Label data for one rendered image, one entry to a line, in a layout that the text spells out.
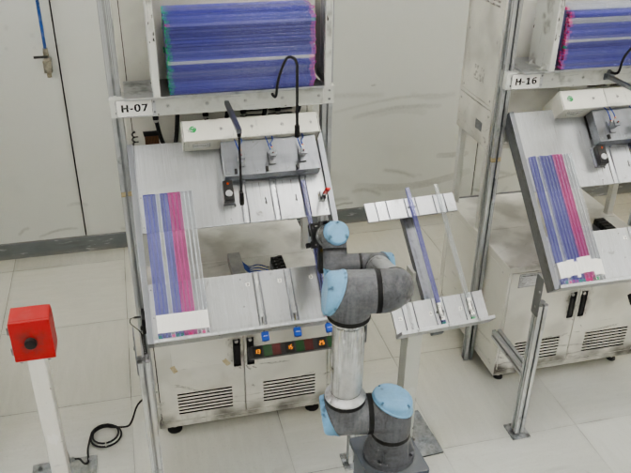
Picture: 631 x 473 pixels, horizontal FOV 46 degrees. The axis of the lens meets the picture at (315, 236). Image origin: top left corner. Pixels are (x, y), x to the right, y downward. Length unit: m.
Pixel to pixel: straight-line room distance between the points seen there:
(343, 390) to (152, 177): 1.06
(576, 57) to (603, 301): 1.09
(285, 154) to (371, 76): 1.78
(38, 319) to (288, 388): 1.07
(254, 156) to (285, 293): 0.50
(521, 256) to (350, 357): 1.39
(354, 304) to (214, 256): 1.32
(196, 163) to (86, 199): 1.78
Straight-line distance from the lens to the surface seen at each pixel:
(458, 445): 3.18
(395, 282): 1.89
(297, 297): 2.55
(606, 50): 3.10
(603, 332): 3.60
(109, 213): 4.42
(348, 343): 1.97
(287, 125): 2.69
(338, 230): 2.26
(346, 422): 2.13
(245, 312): 2.51
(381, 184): 4.63
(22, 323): 2.58
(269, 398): 3.12
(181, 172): 2.66
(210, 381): 3.01
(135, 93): 2.62
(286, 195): 2.66
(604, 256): 2.99
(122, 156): 2.72
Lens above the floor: 2.19
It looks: 29 degrees down
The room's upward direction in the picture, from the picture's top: 1 degrees clockwise
